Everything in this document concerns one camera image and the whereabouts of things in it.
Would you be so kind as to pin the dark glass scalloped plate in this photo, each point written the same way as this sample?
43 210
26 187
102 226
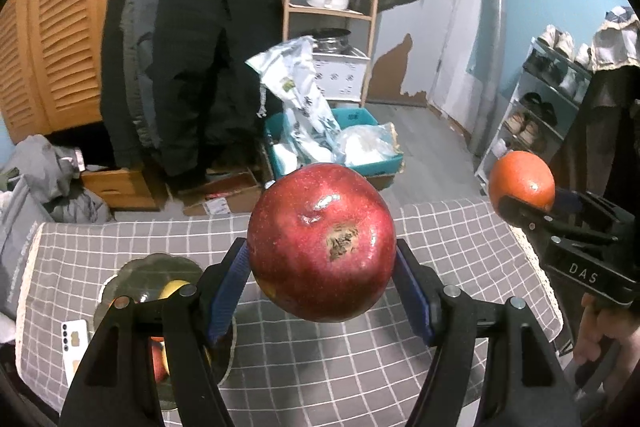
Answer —
135 277

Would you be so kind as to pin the dark cloth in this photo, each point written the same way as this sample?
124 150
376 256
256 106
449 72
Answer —
610 132

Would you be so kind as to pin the teal plastic basket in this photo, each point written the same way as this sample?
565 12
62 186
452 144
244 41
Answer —
350 117

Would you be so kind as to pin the printed white rice bag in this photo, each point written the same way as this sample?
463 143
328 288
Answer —
300 107

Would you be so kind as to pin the grey clothing pile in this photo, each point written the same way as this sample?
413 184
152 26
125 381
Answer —
40 167

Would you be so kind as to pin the steel pot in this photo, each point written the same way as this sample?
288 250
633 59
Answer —
332 41

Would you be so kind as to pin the white plastic crate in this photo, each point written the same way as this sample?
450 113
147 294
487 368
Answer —
342 77

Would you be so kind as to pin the white lace cloth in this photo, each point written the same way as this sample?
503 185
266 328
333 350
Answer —
617 42

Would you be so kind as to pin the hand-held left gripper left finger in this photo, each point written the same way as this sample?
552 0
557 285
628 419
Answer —
227 292

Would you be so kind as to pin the wooden drawer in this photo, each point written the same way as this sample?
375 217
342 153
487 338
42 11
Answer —
120 187

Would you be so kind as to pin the metal shoe rack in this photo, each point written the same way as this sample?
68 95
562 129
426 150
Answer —
520 107

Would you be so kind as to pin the clear plastic bag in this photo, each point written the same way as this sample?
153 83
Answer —
365 144

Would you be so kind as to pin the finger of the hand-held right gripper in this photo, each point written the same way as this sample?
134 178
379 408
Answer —
570 202
530 219

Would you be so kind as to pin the grey checkered tablecloth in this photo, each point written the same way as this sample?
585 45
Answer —
350 357

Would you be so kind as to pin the flat cardboard box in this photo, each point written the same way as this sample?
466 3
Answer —
220 192

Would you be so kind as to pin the red apple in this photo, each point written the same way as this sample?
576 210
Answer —
159 359
320 242

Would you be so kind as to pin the white door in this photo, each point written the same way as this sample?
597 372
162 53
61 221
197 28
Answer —
460 32

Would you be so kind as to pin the shoe rack with shoes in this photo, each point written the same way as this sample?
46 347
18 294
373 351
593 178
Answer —
535 107

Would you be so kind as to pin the grey jacket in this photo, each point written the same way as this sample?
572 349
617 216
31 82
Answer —
145 7

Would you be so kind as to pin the yellow-green pear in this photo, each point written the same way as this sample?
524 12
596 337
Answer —
172 289

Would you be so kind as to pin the grey printed tote bag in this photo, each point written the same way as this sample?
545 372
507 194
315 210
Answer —
15 247

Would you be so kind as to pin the black hooded coat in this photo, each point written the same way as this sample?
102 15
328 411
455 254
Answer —
215 32

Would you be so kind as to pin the person's right hand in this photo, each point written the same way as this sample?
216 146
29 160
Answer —
610 332

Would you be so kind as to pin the white smartphone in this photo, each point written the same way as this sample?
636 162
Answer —
75 347

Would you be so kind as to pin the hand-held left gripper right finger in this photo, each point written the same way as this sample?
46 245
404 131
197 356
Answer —
412 297

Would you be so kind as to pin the orange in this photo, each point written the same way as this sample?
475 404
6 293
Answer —
522 177

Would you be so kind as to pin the wooden louvered wardrobe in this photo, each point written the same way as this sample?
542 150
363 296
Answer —
65 32

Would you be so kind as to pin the grey vertical pipe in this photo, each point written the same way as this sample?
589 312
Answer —
495 32

